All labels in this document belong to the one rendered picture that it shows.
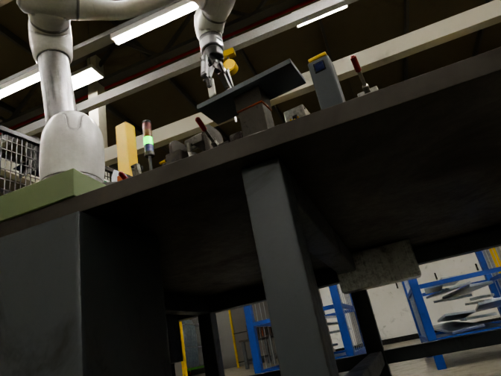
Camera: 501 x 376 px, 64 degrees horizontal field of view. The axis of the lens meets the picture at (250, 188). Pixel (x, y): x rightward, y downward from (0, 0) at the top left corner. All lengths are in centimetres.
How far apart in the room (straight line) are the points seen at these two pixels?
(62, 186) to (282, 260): 51
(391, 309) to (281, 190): 862
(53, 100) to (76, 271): 76
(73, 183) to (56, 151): 20
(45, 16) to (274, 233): 115
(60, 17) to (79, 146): 60
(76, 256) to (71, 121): 43
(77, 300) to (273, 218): 40
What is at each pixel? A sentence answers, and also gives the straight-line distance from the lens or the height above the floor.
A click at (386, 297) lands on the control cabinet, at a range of 931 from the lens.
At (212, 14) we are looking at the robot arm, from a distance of 159.
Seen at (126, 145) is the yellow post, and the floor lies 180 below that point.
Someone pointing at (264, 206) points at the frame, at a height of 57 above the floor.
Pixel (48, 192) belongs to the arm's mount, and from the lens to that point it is 98.
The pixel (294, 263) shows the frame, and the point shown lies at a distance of 70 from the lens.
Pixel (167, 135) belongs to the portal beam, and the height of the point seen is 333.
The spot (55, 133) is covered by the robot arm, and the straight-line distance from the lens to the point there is 115.
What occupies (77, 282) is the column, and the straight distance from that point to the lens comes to 85.
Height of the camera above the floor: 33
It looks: 22 degrees up
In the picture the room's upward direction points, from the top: 11 degrees counter-clockwise
